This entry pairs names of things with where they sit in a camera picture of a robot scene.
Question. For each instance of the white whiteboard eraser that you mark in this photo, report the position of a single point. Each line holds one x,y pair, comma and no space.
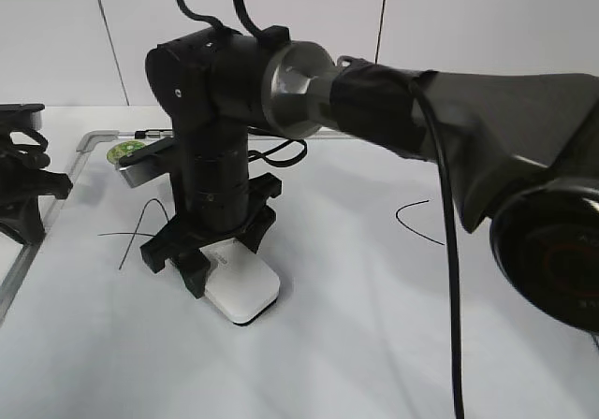
239,283

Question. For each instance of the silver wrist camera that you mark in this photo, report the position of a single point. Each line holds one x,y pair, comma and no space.
28,116
149,162

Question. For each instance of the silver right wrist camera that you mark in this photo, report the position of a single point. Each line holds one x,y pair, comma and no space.
149,162

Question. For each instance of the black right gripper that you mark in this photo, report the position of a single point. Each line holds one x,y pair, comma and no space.
241,213

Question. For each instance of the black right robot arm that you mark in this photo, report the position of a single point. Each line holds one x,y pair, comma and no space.
521,151

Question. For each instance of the black silver board hanger clip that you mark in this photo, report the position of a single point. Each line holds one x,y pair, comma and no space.
152,134

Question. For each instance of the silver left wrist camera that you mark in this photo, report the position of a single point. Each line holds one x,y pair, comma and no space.
28,116

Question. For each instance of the white board with aluminium frame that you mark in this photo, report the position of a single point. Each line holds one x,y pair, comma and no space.
360,330

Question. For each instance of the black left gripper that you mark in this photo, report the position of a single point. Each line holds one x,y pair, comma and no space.
24,179

